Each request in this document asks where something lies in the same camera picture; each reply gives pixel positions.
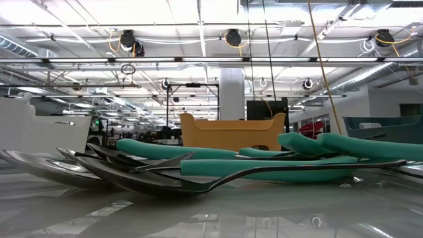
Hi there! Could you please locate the orange plastic bin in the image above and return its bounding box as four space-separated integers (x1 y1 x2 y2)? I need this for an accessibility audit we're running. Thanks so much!
179 112 287 152

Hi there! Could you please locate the black hanging cable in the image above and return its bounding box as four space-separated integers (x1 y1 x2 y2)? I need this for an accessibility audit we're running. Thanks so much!
262 0 277 101
247 0 256 101

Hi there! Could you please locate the white concrete column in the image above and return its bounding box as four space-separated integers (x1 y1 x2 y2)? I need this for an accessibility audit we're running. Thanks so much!
219 67 246 122

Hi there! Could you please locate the dark teal plastic bin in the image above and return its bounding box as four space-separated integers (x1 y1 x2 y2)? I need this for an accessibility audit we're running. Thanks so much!
342 105 423 145

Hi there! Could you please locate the dark machine with green light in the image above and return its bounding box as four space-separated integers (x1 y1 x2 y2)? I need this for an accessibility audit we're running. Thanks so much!
86 115 110 146

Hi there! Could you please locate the white plastic bin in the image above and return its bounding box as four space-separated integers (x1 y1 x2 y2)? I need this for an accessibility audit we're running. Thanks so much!
0 92 92 156

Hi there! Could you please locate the black hanging panel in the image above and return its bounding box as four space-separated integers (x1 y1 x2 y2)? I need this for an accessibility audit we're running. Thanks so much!
246 100 290 135

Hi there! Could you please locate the silver ventilation duct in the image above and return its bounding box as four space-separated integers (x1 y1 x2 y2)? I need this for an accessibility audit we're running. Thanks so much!
325 41 423 95

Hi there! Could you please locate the red object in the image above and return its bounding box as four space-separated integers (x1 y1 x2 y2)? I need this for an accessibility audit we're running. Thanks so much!
299 120 327 140

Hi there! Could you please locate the black ceiling cable reel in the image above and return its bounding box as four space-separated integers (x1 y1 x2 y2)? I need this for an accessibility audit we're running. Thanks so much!
375 28 395 48
118 28 145 58
225 28 243 48

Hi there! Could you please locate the teal-handled silver spoon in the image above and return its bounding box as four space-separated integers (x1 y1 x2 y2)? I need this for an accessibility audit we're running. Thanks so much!
116 138 236 160
0 148 358 190
238 147 285 158
277 132 331 155
317 132 423 162

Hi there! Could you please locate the yellow cable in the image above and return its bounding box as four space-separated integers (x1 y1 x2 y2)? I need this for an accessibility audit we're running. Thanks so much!
306 0 344 137

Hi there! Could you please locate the black metal frame rig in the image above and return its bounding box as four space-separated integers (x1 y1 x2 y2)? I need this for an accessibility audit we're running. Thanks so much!
166 82 220 122

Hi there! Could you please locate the long ceiling light bar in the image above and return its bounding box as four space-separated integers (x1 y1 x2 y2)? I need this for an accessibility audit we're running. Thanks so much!
0 56 423 63

